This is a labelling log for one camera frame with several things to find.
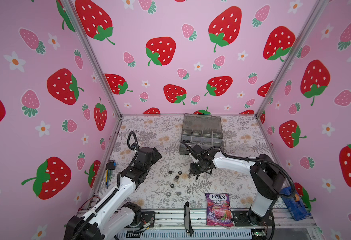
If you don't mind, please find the black nuts cluster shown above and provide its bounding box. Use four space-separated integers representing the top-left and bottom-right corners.
168 171 182 182

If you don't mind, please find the Fox's candy bag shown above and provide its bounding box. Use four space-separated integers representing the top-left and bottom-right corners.
205 193 234 227

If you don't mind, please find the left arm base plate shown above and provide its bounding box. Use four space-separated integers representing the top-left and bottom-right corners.
125 211 156 229

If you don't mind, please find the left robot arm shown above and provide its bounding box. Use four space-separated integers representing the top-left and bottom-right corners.
64 147 162 240

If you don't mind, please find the hex key set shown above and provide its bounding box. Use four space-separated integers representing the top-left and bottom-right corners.
105 161 116 189

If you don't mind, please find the blue tape dispenser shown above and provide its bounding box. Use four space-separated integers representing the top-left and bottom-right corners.
282 183 311 221

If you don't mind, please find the black utility knife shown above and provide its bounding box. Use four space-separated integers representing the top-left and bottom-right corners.
184 202 194 236

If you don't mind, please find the grey plastic organizer box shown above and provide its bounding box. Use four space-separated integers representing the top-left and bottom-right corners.
180 114 224 150

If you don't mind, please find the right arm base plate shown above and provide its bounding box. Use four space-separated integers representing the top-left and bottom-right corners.
231 209 275 227

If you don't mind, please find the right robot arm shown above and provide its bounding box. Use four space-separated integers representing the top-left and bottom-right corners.
183 143 296 220

